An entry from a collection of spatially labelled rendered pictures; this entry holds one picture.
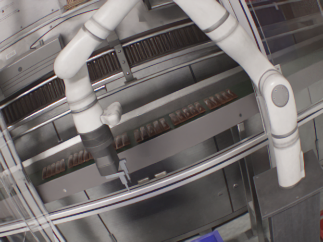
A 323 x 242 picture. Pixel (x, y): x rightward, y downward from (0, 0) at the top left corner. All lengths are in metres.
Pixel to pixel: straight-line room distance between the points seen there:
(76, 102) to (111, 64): 0.48
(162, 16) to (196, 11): 0.79
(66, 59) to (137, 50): 0.54
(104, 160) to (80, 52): 0.26
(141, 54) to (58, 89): 0.29
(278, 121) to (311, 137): 0.89
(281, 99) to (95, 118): 0.44
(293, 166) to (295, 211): 0.14
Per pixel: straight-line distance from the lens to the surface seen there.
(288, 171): 1.22
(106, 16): 1.06
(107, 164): 1.16
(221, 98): 1.55
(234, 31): 1.06
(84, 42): 1.07
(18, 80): 1.54
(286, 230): 1.29
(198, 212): 1.93
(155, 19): 1.83
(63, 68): 1.07
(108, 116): 1.11
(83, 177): 1.51
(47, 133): 1.73
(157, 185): 1.46
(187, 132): 1.49
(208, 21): 1.05
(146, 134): 1.52
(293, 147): 1.18
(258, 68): 1.15
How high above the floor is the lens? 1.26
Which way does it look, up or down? 21 degrees down
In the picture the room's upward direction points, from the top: 21 degrees counter-clockwise
